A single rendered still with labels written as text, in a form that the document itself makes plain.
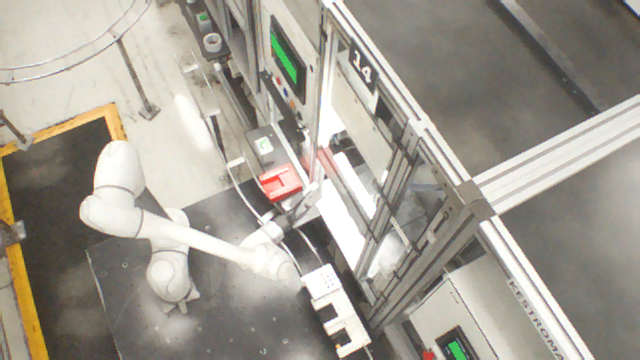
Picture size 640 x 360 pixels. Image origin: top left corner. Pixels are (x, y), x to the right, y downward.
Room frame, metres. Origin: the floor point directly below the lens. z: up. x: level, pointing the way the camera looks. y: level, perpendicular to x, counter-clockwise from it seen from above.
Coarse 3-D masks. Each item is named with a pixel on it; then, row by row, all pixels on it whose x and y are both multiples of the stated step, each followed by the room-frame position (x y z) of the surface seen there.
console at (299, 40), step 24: (264, 0) 1.24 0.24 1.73; (288, 0) 1.15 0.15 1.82; (264, 24) 1.25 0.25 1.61; (288, 24) 1.08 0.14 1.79; (264, 48) 1.27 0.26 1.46; (288, 48) 1.05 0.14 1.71; (312, 48) 0.95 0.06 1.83; (312, 72) 0.94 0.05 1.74; (288, 96) 1.08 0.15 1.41; (312, 96) 0.93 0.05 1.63; (312, 120) 0.92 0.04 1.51
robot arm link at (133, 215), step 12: (96, 192) 0.58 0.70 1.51; (108, 192) 0.58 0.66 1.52; (120, 192) 0.59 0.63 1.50; (84, 204) 0.53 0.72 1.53; (96, 204) 0.53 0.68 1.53; (108, 204) 0.54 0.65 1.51; (120, 204) 0.55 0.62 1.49; (132, 204) 0.57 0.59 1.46; (84, 216) 0.49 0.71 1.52; (96, 216) 0.49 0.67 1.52; (108, 216) 0.50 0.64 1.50; (120, 216) 0.52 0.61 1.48; (132, 216) 0.53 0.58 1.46; (96, 228) 0.47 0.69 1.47; (108, 228) 0.47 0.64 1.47; (120, 228) 0.48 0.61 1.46; (132, 228) 0.49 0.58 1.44
